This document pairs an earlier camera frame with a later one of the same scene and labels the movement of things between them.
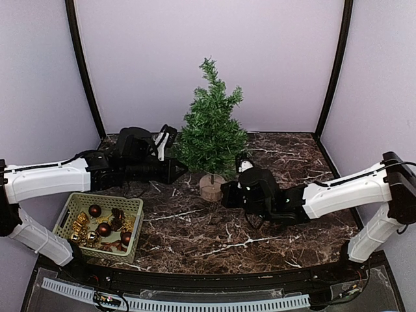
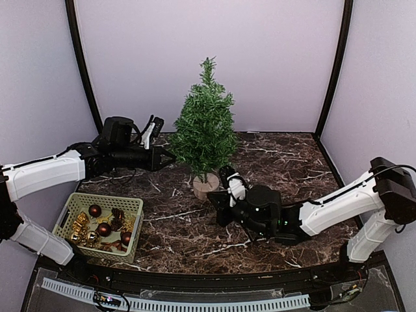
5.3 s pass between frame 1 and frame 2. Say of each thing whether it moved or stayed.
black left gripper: moved
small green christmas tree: moved
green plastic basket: stayed
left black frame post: stayed
